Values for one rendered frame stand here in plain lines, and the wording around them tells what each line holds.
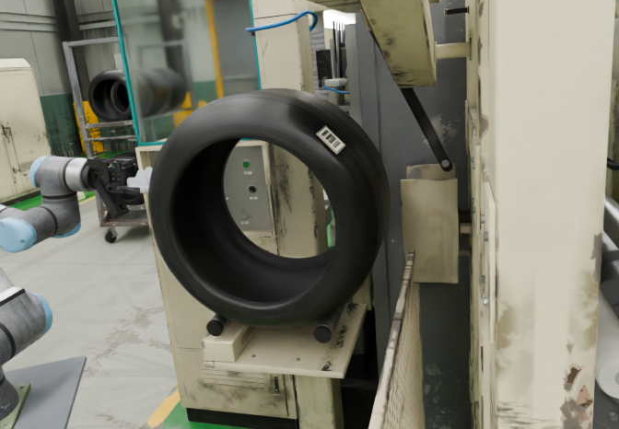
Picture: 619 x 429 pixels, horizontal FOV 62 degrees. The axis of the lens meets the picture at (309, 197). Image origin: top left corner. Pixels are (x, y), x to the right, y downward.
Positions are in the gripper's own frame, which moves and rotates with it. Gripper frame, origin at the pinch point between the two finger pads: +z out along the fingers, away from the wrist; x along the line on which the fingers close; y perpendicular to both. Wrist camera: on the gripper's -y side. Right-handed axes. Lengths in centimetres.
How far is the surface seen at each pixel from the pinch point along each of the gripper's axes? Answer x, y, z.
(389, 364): -35, -17, 65
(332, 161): -12, 13, 49
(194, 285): -12.1, -19.6, 15.6
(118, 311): 157, -140, -136
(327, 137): -11, 18, 47
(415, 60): -1, 34, 64
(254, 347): -1.8, -40.9, 26.7
